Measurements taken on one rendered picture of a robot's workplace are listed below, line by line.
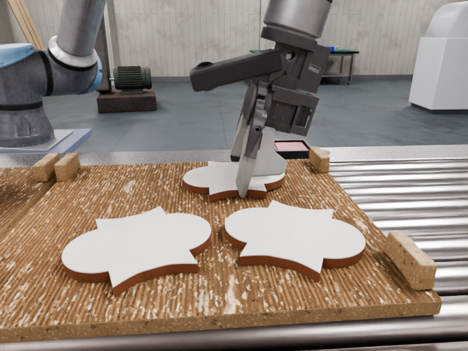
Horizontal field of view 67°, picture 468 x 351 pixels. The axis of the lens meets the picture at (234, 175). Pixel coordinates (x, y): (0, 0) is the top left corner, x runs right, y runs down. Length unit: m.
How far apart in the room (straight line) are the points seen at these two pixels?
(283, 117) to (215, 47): 8.54
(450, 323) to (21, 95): 0.93
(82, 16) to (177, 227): 0.65
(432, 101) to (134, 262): 5.80
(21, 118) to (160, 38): 8.13
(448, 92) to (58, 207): 5.86
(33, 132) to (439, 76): 5.52
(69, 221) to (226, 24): 8.64
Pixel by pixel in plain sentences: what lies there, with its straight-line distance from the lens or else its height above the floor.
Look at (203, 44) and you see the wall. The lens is 8.98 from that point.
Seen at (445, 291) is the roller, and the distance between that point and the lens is 0.42.
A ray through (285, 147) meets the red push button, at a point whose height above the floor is 0.93.
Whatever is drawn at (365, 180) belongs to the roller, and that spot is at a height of 0.91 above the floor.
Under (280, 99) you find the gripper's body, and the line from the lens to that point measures 0.45.
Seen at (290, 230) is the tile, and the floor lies 0.95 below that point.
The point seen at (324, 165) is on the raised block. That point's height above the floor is 0.95.
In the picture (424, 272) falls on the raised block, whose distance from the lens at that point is 0.34.
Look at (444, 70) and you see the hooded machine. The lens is 5.99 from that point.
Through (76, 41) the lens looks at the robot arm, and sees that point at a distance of 0.97.
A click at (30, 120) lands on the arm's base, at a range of 1.01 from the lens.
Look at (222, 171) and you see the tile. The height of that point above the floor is 0.95.
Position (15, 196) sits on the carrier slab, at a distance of 0.55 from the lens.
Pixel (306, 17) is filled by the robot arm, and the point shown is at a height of 1.15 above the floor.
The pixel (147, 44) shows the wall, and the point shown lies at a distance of 9.10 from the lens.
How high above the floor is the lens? 1.14
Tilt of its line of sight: 22 degrees down
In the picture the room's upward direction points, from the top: straight up
